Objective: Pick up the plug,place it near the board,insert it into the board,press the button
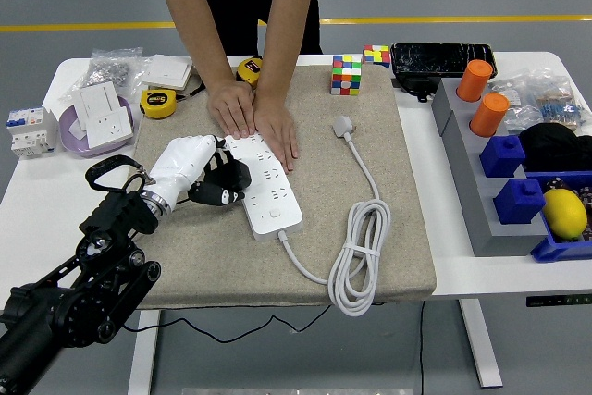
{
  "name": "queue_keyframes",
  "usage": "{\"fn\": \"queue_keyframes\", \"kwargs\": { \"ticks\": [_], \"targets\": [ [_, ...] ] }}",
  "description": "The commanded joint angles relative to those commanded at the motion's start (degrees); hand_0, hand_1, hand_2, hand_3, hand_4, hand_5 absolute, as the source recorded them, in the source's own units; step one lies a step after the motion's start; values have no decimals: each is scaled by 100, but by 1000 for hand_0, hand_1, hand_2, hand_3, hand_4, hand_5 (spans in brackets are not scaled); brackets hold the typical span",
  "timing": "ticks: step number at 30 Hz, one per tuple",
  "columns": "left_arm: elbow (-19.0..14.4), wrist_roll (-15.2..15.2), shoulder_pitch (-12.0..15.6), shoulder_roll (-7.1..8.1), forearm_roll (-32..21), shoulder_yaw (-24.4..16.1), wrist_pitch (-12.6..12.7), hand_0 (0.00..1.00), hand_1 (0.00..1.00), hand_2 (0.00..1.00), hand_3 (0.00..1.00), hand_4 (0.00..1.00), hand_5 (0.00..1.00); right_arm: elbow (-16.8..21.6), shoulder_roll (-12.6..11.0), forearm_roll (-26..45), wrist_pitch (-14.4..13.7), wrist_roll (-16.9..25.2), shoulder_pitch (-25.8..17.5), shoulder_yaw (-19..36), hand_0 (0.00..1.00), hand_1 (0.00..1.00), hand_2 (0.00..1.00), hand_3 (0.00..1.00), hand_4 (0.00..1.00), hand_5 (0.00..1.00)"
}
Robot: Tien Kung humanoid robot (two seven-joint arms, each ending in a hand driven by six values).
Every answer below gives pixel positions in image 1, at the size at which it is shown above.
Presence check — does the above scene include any orange cylinder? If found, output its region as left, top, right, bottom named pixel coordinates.
left=455, top=58, right=493, bottom=103
left=468, top=92, right=510, bottom=138

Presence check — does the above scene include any white power cord with plug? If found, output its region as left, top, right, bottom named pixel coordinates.
left=276, top=115, right=392, bottom=317

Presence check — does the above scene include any yellow tape measure black label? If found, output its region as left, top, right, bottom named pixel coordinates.
left=235, top=55, right=265, bottom=89

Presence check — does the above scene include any white table leg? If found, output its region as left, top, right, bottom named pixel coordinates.
left=457, top=297, right=504, bottom=389
left=127, top=309, right=161, bottom=395

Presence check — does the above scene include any white power strip board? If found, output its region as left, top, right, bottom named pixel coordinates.
left=223, top=133, right=305, bottom=242

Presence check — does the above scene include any small colourful puzzle cube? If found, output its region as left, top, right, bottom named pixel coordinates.
left=362, top=44, right=391, bottom=69

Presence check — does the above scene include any black table control panel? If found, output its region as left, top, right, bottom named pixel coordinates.
left=524, top=293, right=592, bottom=308

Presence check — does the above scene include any thin black plug cord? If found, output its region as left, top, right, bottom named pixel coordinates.
left=120, top=198, right=332, bottom=343

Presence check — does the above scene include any yellow lemon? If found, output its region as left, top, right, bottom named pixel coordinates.
left=540, top=188, right=587, bottom=240

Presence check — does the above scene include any white wall socket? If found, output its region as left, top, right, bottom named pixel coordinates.
left=85, top=106, right=135, bottom=149

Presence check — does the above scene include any white circuit breaker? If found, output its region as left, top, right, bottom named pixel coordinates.
left=5, top=105, right=59, bottom=159

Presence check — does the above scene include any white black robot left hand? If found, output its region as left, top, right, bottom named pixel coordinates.
left=148, top=134, right=246, bottom=210

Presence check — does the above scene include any clear bag of blue resistors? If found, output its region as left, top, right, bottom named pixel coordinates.
left=531, top=87, right=592, bottom=132

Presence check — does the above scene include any blue block with knob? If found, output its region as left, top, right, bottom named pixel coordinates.
left=478, top=134, right=526, bottom=179
left=491, top=177, right=546, bottom=226

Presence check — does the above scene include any clear bag of small parts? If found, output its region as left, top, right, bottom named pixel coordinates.
left=487, top=66, right=574, bottom=135

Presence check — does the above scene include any large colourful puzzle cube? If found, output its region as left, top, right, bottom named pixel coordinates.
left=329, top=54, right=363, bottom=96

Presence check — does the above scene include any purple bowl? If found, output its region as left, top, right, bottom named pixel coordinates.
left=57, top=94, right=136, bottom=159

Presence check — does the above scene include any black cloth bundle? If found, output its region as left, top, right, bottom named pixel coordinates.
left=516, top=121, right=592, bottom=173

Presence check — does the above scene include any clear bag of metal screws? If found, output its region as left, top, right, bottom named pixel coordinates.
left=57, top=46, right=154, bottom=103

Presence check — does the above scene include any black wrapped box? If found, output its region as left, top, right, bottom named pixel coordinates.
left=389, top=42, right=499, bottom=80

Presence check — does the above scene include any white switch plate stack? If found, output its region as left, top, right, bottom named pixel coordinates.
left=138, top=53, right=195, bottom=92

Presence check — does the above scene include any person's left hand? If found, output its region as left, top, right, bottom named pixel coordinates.
left=253, top=98, right=300, bottom=173

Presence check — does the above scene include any grey block holder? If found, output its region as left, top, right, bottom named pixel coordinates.
left=430, top=76, right=549, bottom=257

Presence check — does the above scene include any white wall switch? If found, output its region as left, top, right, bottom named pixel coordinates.
left=69, top=80, right=122, bottom=132

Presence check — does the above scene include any black plug adapter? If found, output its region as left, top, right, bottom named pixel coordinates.
left=210, top=149, right=253, bottom=192

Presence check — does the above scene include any person's right hand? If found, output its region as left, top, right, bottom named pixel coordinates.
left=206, top=80, right=258, bottom=140

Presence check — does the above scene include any blue plastic bin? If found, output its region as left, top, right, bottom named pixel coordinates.
left=524, top=170, right=592, bottom=263

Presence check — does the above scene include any yellow tape measure with strap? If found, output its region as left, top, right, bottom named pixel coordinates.
left=139, top=68, right=207, bottom=119

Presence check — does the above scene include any grey-brown mat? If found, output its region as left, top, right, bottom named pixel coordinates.
left=131, top=64, right=438, bottom=311

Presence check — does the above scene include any black hanging cable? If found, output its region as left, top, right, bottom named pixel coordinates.
left=418, top=300, right=426, bottom=395

